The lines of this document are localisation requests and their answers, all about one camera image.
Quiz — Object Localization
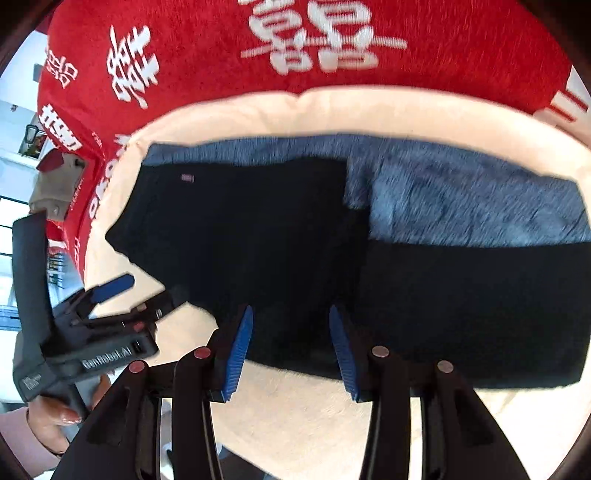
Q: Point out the person's left forearm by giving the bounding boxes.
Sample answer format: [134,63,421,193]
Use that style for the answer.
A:
[0,408,61,476]

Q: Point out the black pants with blue trim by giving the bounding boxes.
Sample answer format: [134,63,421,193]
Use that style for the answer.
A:
[105,134,591,391]

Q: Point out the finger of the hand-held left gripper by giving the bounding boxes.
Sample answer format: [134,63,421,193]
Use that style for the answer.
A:
[124,284,191,325]
[69,274,136,320]

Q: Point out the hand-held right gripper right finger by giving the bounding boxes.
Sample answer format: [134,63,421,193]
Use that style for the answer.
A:
[329,304,532,480]

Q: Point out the red printed blanket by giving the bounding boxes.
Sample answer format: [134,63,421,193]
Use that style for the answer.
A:
[34,0,591,282]

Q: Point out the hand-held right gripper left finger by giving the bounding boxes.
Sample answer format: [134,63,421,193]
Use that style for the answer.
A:
[51,304,254,480]

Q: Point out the person's left hand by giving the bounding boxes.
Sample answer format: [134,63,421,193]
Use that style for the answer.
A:
[27,375,112,455]

